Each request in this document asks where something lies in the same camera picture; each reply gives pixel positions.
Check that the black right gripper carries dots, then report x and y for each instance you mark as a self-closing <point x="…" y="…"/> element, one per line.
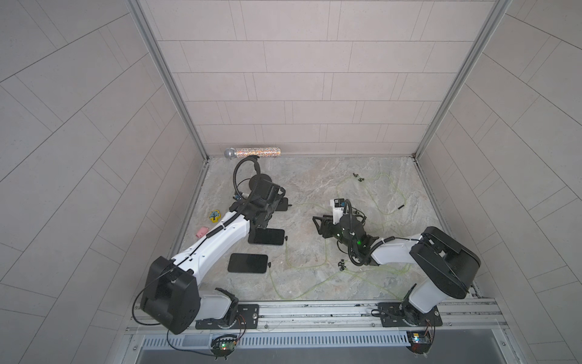
<point x="326" y="223"/>

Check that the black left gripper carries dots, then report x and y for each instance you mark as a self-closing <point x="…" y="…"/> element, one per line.
<point x="274" y="203"/>

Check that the black smartphone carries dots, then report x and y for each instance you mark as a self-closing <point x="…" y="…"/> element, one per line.
<point x="283" y="205"/>

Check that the blue-edged smartphone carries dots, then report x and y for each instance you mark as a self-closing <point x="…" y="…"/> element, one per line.
<point x="248" y="263"/>
<point x="267" y="236"/>

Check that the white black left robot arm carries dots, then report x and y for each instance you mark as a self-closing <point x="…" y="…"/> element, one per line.
<point x="171" y="295"/>

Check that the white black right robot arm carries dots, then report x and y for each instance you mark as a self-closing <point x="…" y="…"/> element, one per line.
<point x="450" y="267"/>

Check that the black round microphone stand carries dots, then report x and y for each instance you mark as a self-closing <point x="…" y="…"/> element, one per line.
<point x="257" y="175"/>

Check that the yellow tree eraser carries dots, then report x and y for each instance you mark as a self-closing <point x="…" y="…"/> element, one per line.
<point x="215" y="216"/>

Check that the pink eraser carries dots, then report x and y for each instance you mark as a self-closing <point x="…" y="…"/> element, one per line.
<point x="202" y="232"/>

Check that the glitter handheld microphone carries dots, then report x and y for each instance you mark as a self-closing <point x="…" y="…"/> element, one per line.
<point x="261" y="152"/>

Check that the left controller board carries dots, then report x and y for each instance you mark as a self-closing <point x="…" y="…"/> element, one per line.
<point x="224" y="345"/>

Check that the controller board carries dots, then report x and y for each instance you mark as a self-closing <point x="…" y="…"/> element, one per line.
<point x="419" y="342"/>
<point x="224" y="345"/>

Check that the right controller board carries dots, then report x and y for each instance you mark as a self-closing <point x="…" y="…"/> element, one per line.
<point x="419" y="342"/>

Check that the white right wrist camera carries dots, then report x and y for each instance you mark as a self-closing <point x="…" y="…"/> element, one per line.
<point x="339" y="209"/>

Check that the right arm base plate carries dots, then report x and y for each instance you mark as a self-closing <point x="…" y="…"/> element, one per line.
<point x="404" y="314"/>

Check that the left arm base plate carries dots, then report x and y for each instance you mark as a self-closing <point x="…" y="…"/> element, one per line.
<point x="246" y="316"/>

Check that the aluminium front rail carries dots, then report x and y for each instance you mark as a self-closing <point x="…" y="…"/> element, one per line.
<point x="357" y="316"/>

